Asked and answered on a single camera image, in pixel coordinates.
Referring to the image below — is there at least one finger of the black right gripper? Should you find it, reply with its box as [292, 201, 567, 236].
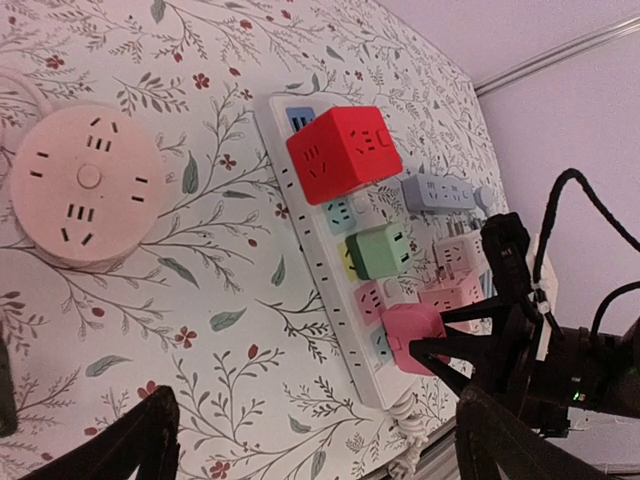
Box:
[409, 296, 540, 400]

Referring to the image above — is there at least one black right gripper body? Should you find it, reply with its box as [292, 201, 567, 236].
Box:
[519, 323, 639, 435]

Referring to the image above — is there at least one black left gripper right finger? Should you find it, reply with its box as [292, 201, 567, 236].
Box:
[455, 384, 613, 480]

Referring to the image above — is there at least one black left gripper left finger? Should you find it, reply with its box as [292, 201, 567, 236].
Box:
[25, 385, 180, 480]

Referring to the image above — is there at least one pink cube socket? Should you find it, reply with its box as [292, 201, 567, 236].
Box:
[417, 269, 494, 312]

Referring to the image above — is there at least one pink plug adapter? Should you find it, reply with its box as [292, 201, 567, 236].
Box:
[381, 303, 446, 377]

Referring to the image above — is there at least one white cube socket tiger print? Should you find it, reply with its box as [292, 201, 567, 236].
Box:
[434, 230, 488, 272]

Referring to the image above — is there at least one white power strip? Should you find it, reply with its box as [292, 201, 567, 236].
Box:
[256, 94, 435, 410]

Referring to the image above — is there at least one green plug adapter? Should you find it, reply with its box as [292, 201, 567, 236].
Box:
[345, 222, 413, 280]

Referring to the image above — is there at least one light blue round plug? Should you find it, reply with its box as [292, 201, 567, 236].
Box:
[474, 185, 495, 216]

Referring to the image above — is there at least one red cube adapter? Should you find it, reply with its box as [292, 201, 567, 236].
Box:
[286, 106, 403, 206]

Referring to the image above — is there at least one pink round socket base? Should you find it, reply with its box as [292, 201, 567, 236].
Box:
[10, 105, 165, 265]

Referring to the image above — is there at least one dark green cube socket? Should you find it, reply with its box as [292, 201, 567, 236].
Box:
[0, 337, 18, 438]

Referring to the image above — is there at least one floral tablecloth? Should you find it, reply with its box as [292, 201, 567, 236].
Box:
[1, 1, 506, 479]

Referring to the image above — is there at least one light blue power strip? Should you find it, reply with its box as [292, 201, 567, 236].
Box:
[401, 173, 476, 212]

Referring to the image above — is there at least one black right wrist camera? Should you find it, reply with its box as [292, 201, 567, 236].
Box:
[480, 212, 532, 304]

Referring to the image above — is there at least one right aluminium frame post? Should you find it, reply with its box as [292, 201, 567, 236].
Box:
[474, 14, 639, 98]

